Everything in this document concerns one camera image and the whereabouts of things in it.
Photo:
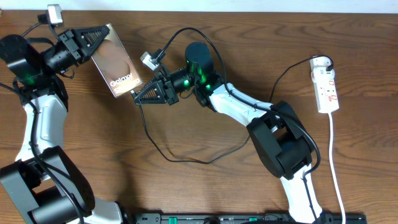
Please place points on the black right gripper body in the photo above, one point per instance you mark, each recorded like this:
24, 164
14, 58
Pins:
168, 89

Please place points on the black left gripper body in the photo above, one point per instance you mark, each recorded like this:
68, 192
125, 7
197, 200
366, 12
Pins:
70, 51

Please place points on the white power strip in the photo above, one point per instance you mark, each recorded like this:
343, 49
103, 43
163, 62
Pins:
325, 90

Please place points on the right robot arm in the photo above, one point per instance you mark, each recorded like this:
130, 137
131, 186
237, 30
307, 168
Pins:
281, 142

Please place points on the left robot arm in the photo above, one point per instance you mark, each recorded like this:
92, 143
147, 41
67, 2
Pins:
43, 182

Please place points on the white USB charger adapter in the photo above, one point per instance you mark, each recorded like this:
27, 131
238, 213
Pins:
322, 65

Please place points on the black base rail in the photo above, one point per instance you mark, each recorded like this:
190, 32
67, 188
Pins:
156, 218

